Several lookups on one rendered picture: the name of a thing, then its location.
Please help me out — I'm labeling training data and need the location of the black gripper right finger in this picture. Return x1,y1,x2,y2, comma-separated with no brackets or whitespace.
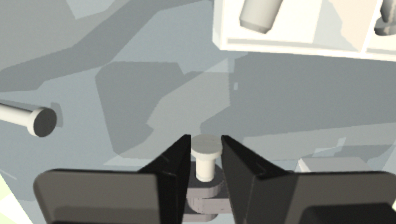
221,135,396,224

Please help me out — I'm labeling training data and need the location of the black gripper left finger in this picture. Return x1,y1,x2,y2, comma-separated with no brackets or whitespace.
33,134,191,224

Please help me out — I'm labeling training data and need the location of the white block with screws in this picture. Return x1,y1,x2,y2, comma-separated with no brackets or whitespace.
295,157,374,172

